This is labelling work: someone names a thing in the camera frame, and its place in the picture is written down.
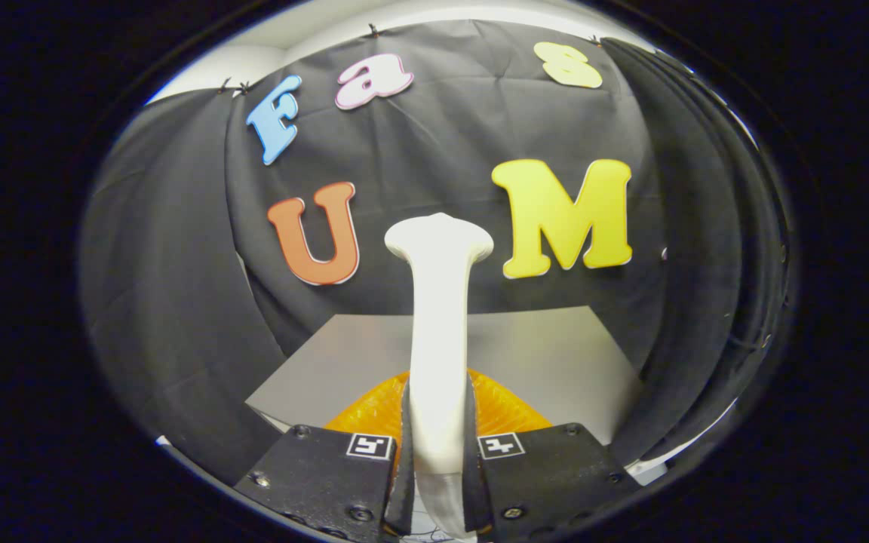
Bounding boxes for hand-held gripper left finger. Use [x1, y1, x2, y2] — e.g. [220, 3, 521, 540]
[235, 370, 417, 543]

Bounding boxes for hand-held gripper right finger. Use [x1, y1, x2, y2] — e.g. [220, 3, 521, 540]
[461, 368, 643, 541]

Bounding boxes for white garment steamer head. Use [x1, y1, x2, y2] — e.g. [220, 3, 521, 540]
[384, 213, 494, 476]

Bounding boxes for beige cabinet with grey top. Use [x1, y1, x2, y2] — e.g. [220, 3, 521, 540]
[244, 305, 668, 486]

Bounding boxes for black backdrop cloth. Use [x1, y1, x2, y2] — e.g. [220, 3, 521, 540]
[78, 19, 794, 483]

